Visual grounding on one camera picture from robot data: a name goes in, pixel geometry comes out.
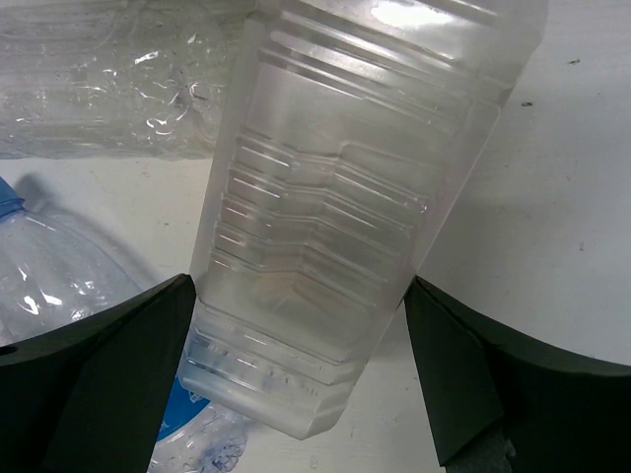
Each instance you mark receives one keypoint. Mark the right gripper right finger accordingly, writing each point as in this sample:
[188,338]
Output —
[498,400]

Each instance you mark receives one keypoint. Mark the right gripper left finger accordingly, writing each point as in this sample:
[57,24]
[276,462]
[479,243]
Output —
[90,396]

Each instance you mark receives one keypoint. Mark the blue label water bottle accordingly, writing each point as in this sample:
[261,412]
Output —
[51,276]

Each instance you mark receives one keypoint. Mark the square frosted bottle white cap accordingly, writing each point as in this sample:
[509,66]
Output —
[349,130]

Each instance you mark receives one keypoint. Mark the clear ribbed bottle white cap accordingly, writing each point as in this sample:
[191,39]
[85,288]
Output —
[116,79]

